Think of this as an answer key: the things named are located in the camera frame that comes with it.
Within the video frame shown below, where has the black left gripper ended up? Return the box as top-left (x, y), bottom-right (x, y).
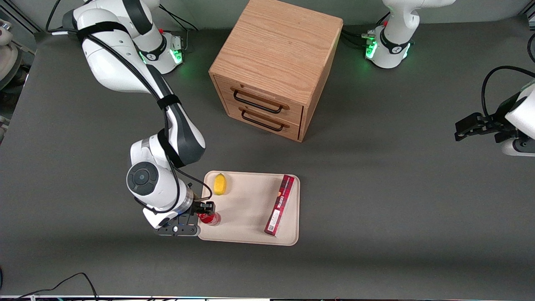
top-left (454, 93), bottom-right (521, 144)

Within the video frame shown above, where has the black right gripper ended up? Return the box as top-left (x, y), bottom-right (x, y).
top-left (155, 201), bottom-right (216, 238)

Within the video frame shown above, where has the red coke bottle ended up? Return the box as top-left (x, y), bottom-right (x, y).
top-left (197, 211), bottom-right (222, 227)

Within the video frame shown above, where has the beige plastic tray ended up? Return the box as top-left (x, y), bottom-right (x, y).
top-left (197, 171), bottom-right (301, 246)

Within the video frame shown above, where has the red cardboard box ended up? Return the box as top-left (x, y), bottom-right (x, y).
top-left (264, 174), bottom-right (296, 237)

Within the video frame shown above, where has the wooden drawer front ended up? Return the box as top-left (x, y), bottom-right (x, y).
top-left (214, 75), bottom-right (305, 126)
top-left (225, 102), bottom-right (302, 142)

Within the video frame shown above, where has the wooden drawer cabinet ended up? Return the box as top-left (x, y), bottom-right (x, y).
top-left (209, 0), bottom-right (344, 143)

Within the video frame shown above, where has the beige round stand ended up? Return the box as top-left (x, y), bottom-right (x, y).
top-left (0, 19), bottom-right (20, 90)

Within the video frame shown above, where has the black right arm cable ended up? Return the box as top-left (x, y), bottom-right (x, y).
top-left (45, 0), bottom-right (211, 214)

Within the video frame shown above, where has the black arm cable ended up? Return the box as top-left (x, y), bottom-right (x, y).
top-left (481, 66), bottom-right (535, 118)
top-left (45, 0), bottom-right (211, 214)

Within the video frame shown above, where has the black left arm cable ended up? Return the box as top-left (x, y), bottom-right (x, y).
top-left (481, 66), bottom-right (535, 118)

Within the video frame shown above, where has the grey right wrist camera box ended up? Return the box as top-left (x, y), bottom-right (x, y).
top-left (143, 207), bottom-right (179, 230)

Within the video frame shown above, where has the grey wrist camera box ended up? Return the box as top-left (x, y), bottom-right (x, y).
top-left (143, 207), bottom-right (179, 230)
top-left (501, 137), bottom-right (535, 157)

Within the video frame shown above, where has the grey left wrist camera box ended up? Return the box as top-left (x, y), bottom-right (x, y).
top-left (501, 137), bottom-right (535, 157)

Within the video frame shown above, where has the black metal drawer handle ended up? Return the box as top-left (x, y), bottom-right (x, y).
top-left (241, 109), bottom-right (285, 133)
top-left (233, 90), bottom-right (284, 115)

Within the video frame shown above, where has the black cable on table edge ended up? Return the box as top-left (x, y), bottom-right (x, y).
top-left (10, 273), bottom-right (99, 301)

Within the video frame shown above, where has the black left base cable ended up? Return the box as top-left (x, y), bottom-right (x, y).
top-left (341, 13), bottom-right (391, 47)

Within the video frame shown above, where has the black base cable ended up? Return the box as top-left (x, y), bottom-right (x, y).
top-left (157, 4), bottom-right (199, 53)
top-left (341, 13), bottom-right (391, 47)

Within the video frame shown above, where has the black right base cable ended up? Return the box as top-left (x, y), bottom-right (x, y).
top-left (157, 4), bottom-right (199, 53)

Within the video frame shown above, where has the aluminium frame rail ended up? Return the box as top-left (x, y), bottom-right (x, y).
top-left (0, 0), bottom-right (43, 35)

